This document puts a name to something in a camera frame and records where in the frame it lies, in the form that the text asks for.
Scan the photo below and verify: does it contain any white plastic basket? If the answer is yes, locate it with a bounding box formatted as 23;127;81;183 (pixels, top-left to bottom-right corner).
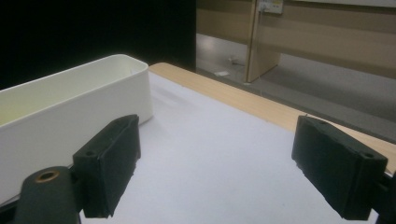
0;53;154;206

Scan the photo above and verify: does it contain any wooden cabinet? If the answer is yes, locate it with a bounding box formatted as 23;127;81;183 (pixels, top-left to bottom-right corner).
195;0;396;84

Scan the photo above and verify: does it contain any white wall socket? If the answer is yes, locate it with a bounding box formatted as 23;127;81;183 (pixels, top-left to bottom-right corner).
257;0;284;15

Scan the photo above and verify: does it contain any white table mat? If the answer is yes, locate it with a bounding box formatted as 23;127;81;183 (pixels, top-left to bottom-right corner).
78;71;379;224

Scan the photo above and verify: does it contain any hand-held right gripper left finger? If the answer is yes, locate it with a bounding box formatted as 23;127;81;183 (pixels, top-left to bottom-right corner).
72;114;142;218

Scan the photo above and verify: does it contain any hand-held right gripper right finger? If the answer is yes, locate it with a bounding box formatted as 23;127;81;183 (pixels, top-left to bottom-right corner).
290;115;389;221

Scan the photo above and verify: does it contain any black curtain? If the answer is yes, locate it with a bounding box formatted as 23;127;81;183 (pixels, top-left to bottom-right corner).
0;0;197;91

